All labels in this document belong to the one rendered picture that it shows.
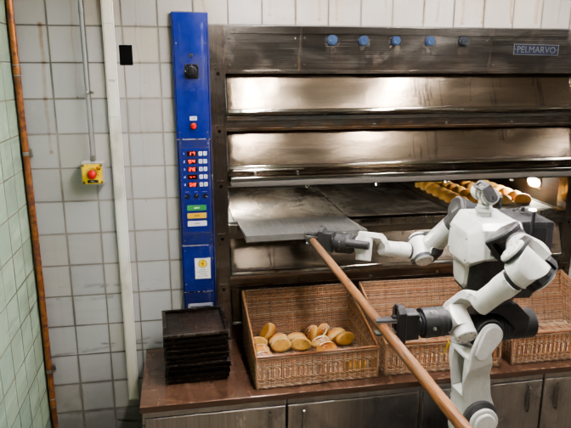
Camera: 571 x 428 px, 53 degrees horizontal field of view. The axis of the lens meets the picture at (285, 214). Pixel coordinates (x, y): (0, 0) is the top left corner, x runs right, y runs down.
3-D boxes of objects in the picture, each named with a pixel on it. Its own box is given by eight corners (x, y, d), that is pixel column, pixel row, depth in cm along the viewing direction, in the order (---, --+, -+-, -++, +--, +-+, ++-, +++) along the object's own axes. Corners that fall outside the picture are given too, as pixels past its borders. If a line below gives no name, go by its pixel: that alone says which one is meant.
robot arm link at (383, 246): (355, 230, 243) (383, 234, 247) (353, 251, 242) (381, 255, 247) (363, 231, 237) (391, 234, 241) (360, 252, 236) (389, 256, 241)
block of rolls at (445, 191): (412, 186, 372) (412, 177, 371) (481, 183, 380) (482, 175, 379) (455, 207, 314) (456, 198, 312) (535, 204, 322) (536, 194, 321)
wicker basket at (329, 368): (240, 340, 292) (239, 289, 285) (347, 331, 302) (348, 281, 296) (254, 391, 245) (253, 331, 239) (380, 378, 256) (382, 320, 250)
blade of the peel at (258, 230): (367, 235, 262) (367, 229, 261) (245, 242, 252) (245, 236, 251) (344, 215, 296) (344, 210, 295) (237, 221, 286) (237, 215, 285)
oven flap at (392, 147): (228, 171, 272) (226, 130, 274) (570, 161, 303) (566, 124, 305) (228, 170, 268) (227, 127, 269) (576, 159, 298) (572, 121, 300)
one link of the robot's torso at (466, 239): (512, 279, 231) (520, 192, 223) (556, 314, 198) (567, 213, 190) (439, 281, 230) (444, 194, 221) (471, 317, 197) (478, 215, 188)
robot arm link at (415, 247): (380, 243, 250) (418, 248, 256) (384, 263, 243) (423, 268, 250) (392, 229, 242) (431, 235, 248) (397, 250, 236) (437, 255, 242)
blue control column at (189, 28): (185, 304, 485) (173, 36, 433) (205, 302, 488) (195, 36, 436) (189, 447, 300) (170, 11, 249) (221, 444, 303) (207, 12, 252)
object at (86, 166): (83, 183, 262) (81, 160, 260) (106, 182, 264) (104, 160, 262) (81, 185, 255) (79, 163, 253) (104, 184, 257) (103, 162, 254)
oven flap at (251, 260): (230, 276, 285) (228, 235, 287) (559, 256, 315) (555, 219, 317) (231, 276, 280) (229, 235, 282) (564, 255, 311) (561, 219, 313)
